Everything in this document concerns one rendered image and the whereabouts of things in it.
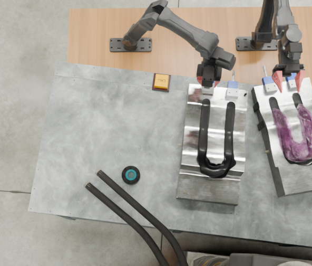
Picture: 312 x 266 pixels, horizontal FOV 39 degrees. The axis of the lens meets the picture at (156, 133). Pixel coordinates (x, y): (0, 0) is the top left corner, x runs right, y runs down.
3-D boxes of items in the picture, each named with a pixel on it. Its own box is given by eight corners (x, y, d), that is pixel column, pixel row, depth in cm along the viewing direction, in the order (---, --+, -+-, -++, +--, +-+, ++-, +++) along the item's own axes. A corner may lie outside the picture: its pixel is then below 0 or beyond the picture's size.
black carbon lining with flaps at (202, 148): (201, 99, 193) (203, 92, 184) (237, 103, 192) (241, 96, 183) (193, 177, 184) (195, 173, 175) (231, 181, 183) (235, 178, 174)
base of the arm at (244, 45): (282, 43, 199) (281, 29, 201) (239, 43, 199) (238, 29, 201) (278, 50, 207) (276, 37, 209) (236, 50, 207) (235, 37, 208)
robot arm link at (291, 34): (308, 41, 153) (304, 10, 156) (283, 41, 153) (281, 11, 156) (297, 55, 165) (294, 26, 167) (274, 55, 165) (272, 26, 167)
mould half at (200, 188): (187, 90, 201) (190, 79, 188) (243, 97, 200) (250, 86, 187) (175, 198, 188) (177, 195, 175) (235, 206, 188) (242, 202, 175)
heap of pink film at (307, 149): (267, 109, 193) (272, 103, 185) (305, 102, 194) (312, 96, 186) (282, 165, 186) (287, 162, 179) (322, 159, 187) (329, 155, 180)
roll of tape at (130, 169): (136, 164, 192) (136, 162, 189) (143, 181, 190) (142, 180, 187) (119, 170, 191) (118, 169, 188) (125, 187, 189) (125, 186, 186)
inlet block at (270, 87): (256, 69, 201) (260, 64, 196) (267, 67, 201) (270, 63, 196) (263, 96, 198) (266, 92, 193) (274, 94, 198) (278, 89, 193)
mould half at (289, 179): (251, 91, 201) (256, 82, 191) (305, 81, 203) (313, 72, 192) (278, 198, 189) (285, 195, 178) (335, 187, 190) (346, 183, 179)
